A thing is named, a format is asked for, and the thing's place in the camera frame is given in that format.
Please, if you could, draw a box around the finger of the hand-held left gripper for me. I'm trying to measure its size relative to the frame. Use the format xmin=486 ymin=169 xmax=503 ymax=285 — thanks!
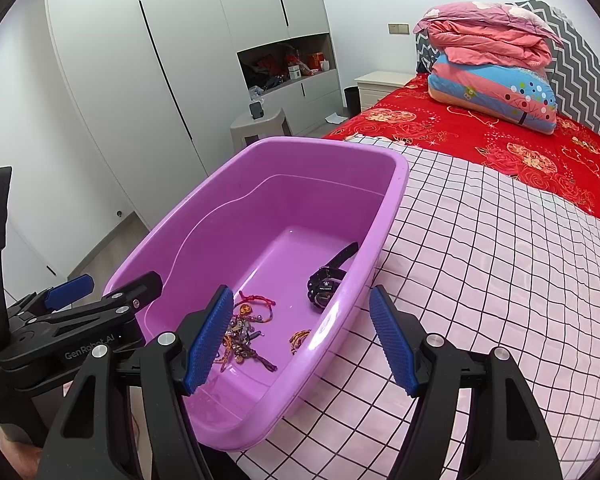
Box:
xmin=7 ymin=274 xmax=96 ymax=321
xmin=35 ymin=271 xmax=163 ymax=333

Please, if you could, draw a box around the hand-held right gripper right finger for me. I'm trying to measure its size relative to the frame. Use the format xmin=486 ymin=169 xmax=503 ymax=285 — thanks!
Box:
xmin=369 ymin=284 xmax=563 ymax=480

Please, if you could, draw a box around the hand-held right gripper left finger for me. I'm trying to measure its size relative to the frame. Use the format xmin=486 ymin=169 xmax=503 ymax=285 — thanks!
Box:
xmin=35 ymin=284 xmax=235 ymax=480

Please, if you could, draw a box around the gold green braided bead bracelet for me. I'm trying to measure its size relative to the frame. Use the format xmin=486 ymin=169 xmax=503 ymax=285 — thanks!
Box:
xmin=222 ymin=312 xmax=261 ymax=356

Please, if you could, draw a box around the black digital wristwatch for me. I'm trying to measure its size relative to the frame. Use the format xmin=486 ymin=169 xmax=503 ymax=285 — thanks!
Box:
xmin=307 ymin=241 xmax=360 ymax=311

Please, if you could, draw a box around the purple plastic basin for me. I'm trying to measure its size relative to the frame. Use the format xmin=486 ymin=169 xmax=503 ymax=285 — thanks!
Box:
xmin=102 ymin=136 xmax=410 ymax=453

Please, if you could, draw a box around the person's left hand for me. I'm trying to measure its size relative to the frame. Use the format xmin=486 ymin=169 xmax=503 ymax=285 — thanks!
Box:
xmin=0 ymin=440 xmax=43 ymax=480

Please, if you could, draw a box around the grey plastic stool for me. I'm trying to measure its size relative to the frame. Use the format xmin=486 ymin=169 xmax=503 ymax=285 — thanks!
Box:
xmin=230 ymin=107 xmax=293 ymax=153

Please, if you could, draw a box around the red floral bedsheet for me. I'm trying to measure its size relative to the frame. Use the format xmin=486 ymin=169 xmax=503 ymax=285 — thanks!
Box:
xmin=322 ymin=72 xmax=600 ymax=231

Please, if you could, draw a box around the white wardrobe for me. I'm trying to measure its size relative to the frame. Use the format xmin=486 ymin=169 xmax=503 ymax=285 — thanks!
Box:
xmin=42 ymin=0 xmax=343 ymax=226

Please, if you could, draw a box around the black waste bin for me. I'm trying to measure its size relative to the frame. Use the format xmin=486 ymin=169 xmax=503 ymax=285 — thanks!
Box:
xmin=343 ymin=86 xmax=361 ymax=121

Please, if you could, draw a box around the white nightstand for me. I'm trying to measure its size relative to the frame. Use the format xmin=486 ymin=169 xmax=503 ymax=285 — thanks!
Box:
xmin=355 ymin=71 xmax=416 ymax=113

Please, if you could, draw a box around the colourful striped pillow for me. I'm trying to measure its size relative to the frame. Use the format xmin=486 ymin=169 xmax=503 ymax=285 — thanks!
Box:
xmin=427 ymin=52 xmax=558 ymax=135

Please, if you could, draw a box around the folded pink quilt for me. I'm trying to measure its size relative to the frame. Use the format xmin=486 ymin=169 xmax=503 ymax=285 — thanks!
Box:
xmin=412 ymin=2 xmax=565 ymax=68

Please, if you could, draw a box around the grey zigzag pillow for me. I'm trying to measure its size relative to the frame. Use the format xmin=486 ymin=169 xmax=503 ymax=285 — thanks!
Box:
xmin=414 ymin=0 xmax=600 ymax=143

